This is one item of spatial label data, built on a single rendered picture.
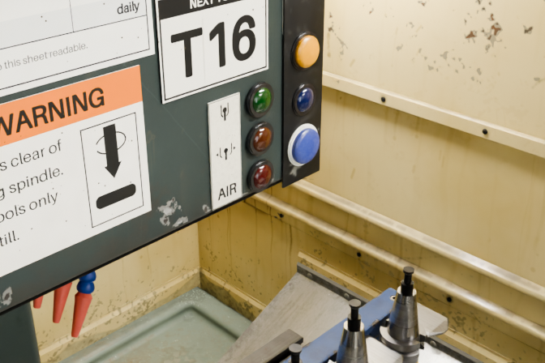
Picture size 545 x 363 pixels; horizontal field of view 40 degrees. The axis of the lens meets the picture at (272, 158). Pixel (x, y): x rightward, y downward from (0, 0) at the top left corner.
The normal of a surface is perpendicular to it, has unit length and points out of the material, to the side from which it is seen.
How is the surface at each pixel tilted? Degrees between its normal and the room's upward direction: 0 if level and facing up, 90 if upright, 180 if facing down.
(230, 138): 90
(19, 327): 90
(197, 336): 0
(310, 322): 24
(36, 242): 90
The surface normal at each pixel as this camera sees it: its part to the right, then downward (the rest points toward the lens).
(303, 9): 0.71, 0.31
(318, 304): -0.29, -0.69
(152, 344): 0.00, -0.90
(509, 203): -0.70, 0.31
